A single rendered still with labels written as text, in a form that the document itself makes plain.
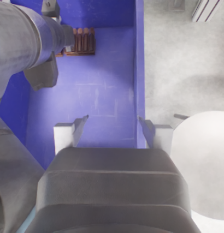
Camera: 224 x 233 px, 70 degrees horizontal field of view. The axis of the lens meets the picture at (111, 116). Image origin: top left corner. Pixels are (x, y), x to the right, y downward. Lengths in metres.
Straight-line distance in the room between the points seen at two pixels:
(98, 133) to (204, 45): 0.66
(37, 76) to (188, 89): 0.65
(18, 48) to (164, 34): 0.77
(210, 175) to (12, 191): 0.48
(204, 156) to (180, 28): 0.63
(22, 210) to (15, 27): 0.20
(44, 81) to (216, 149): 0.48
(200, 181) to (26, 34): 0.52
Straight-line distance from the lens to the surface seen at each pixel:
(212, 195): 0.57
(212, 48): 0.94
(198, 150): 0.54
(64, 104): 0.58
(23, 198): 0.21
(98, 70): 0.59
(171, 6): 1.00
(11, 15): 0.25
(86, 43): 0.61
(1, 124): 0.27
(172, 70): 0.84
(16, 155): 0.23
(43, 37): 0.29
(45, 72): 0.34
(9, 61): 0.22
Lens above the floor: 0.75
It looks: 80 degrees down
